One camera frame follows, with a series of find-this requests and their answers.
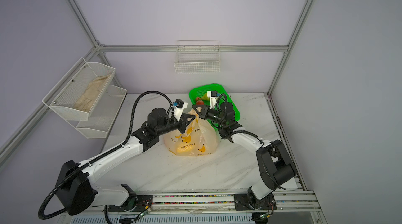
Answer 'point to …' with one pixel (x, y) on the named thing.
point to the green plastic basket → (198, 91)
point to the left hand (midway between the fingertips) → (194, 117)
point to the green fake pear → (205, 97)
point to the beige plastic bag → (200, 139)
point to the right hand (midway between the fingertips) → (191, 107)
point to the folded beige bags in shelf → (85, 102)
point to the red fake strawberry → (199, 101)
